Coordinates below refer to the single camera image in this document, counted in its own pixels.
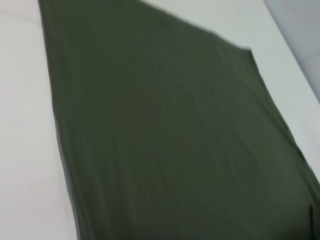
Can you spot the dark green t-shirt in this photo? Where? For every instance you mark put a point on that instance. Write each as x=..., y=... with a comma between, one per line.
x=162, y=125

